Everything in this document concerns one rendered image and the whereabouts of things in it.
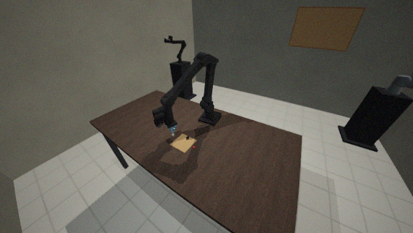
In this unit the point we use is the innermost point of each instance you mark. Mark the tan flat mat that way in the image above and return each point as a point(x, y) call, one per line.
point(182, 143)

